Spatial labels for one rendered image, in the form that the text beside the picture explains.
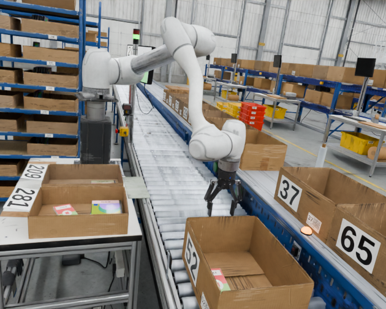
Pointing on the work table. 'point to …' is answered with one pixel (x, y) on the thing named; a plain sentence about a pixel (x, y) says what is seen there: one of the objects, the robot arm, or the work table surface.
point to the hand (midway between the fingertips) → (220, 211)
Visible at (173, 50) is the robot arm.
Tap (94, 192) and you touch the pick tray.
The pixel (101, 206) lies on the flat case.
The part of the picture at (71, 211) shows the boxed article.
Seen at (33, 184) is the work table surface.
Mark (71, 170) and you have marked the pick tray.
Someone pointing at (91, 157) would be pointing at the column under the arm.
